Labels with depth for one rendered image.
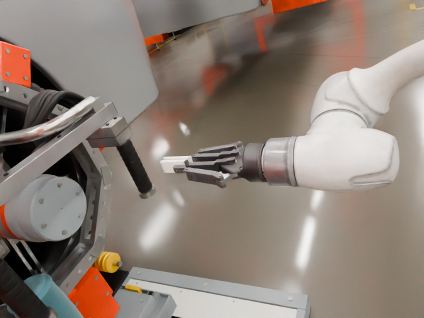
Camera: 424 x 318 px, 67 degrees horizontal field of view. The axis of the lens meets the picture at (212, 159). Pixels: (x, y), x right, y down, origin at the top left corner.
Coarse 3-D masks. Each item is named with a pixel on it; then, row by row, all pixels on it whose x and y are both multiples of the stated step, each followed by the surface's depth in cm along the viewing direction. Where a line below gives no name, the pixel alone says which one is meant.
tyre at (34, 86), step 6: (36, 84) 86; (36, 90) 84; (42, 90) 86; (48, 120) 88; (60, 132) 91; (78, 162) 96; (84, 174) 97; (84, 180) 97; (84, 186) 98; (84, 192) 98; (78, 234) 95; (78, 240) 95; (72, 246) 93
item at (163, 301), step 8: (120, 288) 135; (128, 288) 131; (136, 288) 130; (152, 296) 125; (160, 296) 127; (168, 296) 123; (160, 304) 124; (168, 304) 123; (176, 304) 127; (152, 312) 122; (160, 312) 118; (168, 312) 123
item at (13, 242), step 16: (0, 112) 79; (16, 112) 82; (0, 128) 78; (16, 128) 92; (16, 144) 100; (64, 160) 95; (64, 176) 94; (80, 176) 96; (16, 240) 81; (64, 240) 93; (16, 256) 81; (32, 256) 84; (48, 256) 91; (64, 256) 91; (16, 272) 90; (32, 272) 84; (48, 272) 86; (0, 304) 75
